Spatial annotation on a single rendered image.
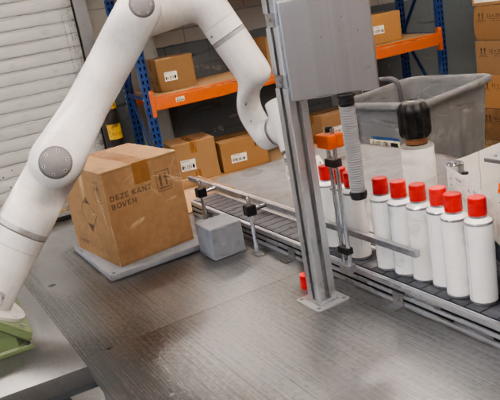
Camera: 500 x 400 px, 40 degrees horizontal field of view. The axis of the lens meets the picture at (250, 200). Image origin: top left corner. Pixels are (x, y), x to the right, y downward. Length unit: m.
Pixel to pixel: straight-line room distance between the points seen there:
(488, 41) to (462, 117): 1.24
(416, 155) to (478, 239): 0.51
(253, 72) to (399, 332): 0.70
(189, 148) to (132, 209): 3.45
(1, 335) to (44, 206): 0.30
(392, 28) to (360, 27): 4.83
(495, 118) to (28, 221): 4.30
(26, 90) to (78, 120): 4.09
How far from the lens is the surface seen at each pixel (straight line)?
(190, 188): 2.62
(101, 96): 1.59
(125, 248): 1.89
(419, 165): 1.76
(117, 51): 1.59
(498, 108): 5.39
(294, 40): 1.31
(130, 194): 1.87
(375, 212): 1.46
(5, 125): 5.65
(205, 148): 5.35
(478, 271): 1.31
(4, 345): 1.62
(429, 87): 4.66
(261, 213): 2.01
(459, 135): 4.19
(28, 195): 1.63
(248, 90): 1.67
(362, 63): 1.32
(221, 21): 1.64
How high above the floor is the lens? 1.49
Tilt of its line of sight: 16 degrees down
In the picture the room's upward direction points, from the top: 10 degrees counter-clockwise
